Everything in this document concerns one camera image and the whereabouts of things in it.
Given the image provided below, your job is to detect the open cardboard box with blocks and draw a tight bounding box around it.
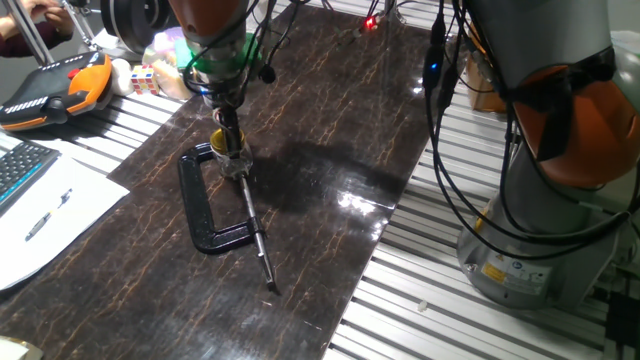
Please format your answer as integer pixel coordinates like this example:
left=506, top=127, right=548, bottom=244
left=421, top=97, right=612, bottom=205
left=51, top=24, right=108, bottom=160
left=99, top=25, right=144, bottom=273
left=464, top=49, right=507, bottom=114

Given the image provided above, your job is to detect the orange black teach pendant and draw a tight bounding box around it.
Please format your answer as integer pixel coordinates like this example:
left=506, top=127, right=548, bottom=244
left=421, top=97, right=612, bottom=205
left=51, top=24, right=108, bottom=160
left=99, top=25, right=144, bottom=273
left=0, top=49, right=114, bottom=132

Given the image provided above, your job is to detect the upright aluminium post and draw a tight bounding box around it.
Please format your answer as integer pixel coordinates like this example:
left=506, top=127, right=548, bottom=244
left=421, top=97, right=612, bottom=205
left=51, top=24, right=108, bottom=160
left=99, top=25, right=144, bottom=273
left=2, top=0, right=54, bottom=66

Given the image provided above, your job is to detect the small clear glass jar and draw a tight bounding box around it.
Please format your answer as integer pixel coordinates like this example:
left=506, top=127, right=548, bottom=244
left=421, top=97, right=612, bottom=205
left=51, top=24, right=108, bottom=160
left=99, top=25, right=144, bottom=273
left=214, top=148, right=254, bottom=180

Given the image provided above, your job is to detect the purple plastic bag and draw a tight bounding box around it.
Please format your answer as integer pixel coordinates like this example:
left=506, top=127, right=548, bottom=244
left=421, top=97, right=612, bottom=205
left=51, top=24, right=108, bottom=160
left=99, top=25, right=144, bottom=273
left=142, top=27, right=194, bottom=101

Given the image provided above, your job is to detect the person's bare hand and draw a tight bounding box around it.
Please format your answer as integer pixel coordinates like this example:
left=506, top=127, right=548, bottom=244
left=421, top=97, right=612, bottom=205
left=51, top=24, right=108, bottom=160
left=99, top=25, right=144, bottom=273
left=19, top=0, right=75, bottom=36

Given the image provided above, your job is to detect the yellow metal jar lid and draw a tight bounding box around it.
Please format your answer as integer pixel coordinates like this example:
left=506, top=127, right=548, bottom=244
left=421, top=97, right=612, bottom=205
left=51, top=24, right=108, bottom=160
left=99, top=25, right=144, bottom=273
left=209, top=128, right=247, bottom=157

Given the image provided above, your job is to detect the green printed wrist mount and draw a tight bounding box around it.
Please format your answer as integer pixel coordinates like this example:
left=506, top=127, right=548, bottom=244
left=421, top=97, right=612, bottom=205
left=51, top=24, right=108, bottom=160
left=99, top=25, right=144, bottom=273
left=187, top=32, right=261, bottom=75

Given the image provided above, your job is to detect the black silver pen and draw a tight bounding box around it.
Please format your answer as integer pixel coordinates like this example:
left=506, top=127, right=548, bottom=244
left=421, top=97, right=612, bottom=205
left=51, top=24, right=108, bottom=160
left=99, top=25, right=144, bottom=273
left=24, top=188, right=74, bottom=243

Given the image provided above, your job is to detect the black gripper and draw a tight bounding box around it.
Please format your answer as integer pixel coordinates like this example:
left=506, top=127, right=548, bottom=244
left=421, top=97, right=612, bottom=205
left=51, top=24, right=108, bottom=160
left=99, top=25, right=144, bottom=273
left=200, top=79, right=251, bottom=157

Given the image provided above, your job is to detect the dark marble pattern mat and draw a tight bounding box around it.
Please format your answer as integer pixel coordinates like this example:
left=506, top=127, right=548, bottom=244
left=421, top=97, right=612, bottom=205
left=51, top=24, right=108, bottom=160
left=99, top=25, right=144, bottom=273
left=0, top=4, right=466, bottom=360

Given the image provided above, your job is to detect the black C-clamp with steel screw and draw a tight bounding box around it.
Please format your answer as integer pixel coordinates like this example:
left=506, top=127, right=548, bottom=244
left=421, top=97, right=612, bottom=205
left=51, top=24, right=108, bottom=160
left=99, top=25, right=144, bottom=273
left=177, top=142, right=279, bottom=292

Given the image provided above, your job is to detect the white plush ball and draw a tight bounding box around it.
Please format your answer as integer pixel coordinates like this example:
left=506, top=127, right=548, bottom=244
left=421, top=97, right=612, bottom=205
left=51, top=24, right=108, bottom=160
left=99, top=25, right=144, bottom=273
left=109, top=58, right=135, bottom=97

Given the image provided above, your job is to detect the black filament spool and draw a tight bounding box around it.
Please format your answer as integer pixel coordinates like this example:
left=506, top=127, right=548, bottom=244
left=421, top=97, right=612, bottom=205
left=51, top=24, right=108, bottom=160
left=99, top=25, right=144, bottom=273
left=99, top=0, right=174, bottom=55

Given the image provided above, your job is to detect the white paper sheet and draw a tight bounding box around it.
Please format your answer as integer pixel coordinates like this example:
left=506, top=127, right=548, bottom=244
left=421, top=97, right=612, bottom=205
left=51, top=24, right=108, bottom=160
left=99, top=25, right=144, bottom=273
left=0, top=149, right=130, bottom=291

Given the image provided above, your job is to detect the black computer keyboard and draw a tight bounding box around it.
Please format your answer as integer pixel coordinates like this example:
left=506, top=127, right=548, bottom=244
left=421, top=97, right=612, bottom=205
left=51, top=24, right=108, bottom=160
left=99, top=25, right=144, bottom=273
left=0, top=139, right=61, bottom=219

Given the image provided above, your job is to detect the Rubik's cube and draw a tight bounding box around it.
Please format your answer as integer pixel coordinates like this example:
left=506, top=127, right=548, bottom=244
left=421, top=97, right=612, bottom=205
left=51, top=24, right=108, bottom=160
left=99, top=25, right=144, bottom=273
left=130, top=64, right=160, bottom=96

